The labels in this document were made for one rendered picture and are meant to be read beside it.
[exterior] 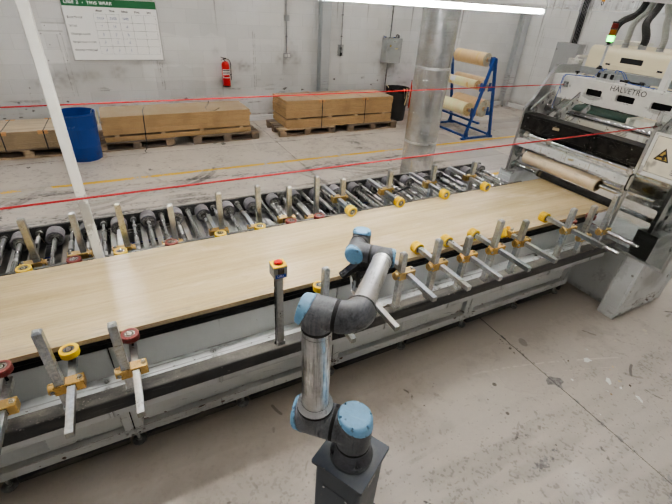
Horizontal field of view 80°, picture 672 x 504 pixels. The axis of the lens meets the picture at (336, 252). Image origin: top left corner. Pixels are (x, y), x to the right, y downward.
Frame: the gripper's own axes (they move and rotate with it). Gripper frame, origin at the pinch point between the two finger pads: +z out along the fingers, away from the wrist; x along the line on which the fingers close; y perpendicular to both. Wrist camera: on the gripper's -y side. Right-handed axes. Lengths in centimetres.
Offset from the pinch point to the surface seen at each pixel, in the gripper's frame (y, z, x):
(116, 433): -130, 82, 27
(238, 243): -39, 10, 84
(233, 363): -66, 30, 3
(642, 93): 295, -77, 51
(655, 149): 264, -46, 10
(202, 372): -81, 30, 3
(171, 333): -91, 20, 27
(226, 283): -58, 10, 44
